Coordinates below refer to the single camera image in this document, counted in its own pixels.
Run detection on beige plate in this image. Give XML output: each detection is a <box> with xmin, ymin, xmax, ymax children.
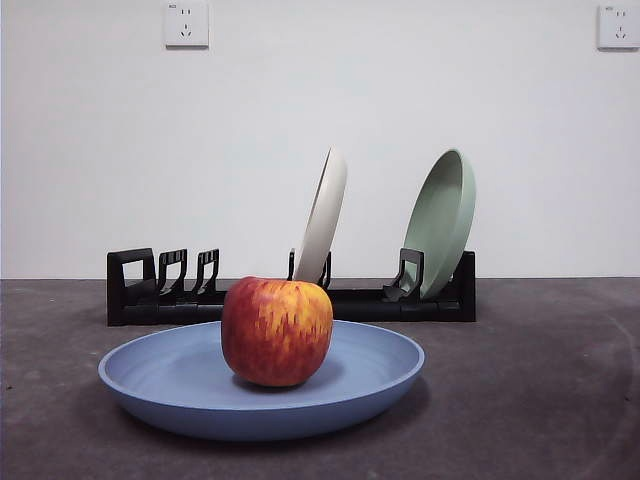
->
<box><xmin>293</xmin><ymin>146</ymin><xmax>349</xmax><ymax>288</ymax></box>

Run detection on black plate rack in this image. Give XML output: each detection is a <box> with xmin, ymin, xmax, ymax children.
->
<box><xmin>105</xmin><ymin>247</ymin><xmax>477</xmax><ymax>327</ymax></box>

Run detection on white wall socket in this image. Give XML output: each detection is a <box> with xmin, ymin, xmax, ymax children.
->
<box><xmin>596</xmin><ymin>4</ymin><xmax>640</xmax><ymax>51</ymax></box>
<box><xmin>165</xmin><ymin>0</ymin><xmax>211</xmax><ymax>50</ymax></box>

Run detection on red yellow apple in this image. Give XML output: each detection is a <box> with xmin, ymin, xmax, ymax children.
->
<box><xmin>221</xmin><ymin>274</ymin><xmax>335</xmax><ymax>389</ymax></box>

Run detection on blue plate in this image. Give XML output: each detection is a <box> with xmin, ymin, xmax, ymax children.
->
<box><xmin>97</xmin><ymin>319</ymin><xmax>427</xmax><ymax>443</ymax></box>

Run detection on green plate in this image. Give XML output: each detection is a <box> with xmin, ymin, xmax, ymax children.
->
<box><xmin>402</xmin><ymin>148</ymin><xmax>478</xmax><ymax>301</ymax></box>

